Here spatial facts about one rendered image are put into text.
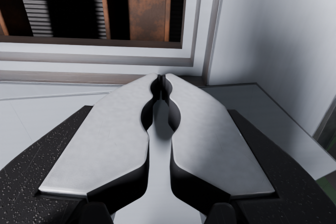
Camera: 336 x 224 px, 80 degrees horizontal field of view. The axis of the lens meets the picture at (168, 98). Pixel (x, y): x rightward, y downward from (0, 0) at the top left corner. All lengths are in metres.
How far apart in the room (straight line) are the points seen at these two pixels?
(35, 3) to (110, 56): 0.35
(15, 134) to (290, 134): 0.21
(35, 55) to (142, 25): 0.17
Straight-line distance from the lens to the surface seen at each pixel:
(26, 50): 0.19
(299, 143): 0.19
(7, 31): 0.33
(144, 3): 0.31
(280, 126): 0.17
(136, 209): 0.24
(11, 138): 0.20
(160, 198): 0.22
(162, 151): 0.17
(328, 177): 0.49
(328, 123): 0.51
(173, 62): 0.15
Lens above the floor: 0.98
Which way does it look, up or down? 58 degrees down
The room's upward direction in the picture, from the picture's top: 178 degrees clockwise
